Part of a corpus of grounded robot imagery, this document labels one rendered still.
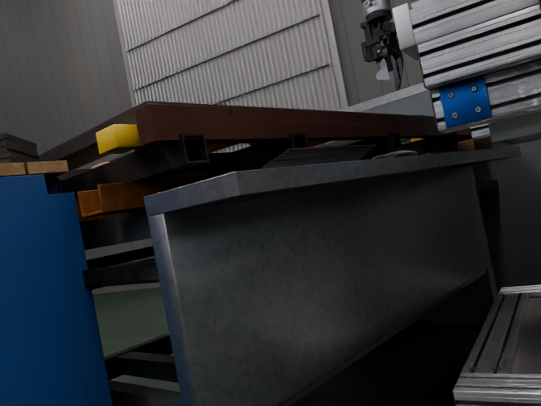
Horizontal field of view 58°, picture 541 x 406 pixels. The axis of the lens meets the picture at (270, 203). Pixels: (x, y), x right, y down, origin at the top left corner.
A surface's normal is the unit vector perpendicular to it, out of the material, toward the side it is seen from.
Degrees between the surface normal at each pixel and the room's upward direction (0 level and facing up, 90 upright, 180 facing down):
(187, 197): 90
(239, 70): 90
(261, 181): 90
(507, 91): 90
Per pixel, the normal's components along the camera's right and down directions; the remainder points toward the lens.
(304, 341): 0.73, -0.15
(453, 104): -0.51, 0.08
